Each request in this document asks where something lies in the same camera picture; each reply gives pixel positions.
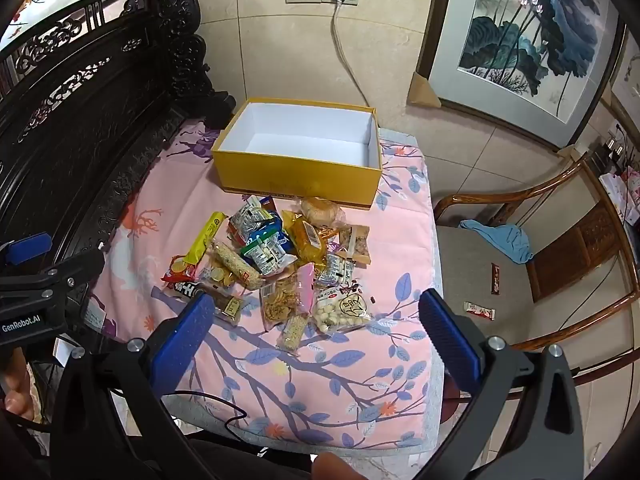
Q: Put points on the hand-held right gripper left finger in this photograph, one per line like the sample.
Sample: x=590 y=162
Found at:
x=182 y=332

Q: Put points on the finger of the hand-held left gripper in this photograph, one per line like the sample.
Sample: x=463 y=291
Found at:
x=75 y=267
x=30 y=249

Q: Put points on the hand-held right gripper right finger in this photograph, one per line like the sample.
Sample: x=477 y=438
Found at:
x=447 y=345

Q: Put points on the pile of snack packets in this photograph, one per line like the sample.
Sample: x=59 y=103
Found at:
x=280 y=305

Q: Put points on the yellow barcode snack bag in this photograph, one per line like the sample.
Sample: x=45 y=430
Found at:
x=305 y=240

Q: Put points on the round bun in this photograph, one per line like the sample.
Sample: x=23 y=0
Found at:
x=320 y=210

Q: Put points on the yellow cardboard box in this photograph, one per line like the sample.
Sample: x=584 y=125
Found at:
x=300 y=180

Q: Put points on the person's left hand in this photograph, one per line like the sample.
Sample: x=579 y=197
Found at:
x=17 y=400

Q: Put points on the white red snack packet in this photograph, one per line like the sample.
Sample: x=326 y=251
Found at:
x=479 y=311

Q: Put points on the dark red snack bar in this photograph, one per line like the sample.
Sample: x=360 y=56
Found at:
x=495 y=280

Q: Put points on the pink floral blanket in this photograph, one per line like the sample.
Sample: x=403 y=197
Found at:
x=350 y=385

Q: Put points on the blue cloth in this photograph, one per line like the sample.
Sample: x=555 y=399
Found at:
x=505 y=240

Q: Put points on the dark carved wooden bench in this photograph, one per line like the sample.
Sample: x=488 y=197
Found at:
x=100 y=125

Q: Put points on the wooden armchair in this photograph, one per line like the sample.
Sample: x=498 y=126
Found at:
x=590 y=240

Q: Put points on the pink patterned bag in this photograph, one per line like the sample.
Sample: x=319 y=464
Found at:
x=625 y=190

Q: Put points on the cardboard corner protector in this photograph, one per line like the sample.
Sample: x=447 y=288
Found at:
x=422 y=92

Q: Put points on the narrow framed picture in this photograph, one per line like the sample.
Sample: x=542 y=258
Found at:
x=627 y=75

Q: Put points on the framed lotus painting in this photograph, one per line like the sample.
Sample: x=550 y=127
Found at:
x=525 y=20

